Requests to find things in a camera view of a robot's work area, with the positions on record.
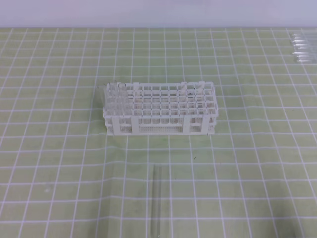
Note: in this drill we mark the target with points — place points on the clear glass test tube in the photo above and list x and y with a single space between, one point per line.
156 202

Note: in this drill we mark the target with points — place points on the green grid tablecloth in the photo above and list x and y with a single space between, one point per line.
62 176

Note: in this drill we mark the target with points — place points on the clear tube in rack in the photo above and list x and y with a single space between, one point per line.
112 97
124 98

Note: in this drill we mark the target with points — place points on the white plastic test tube rack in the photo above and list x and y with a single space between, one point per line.
186 108

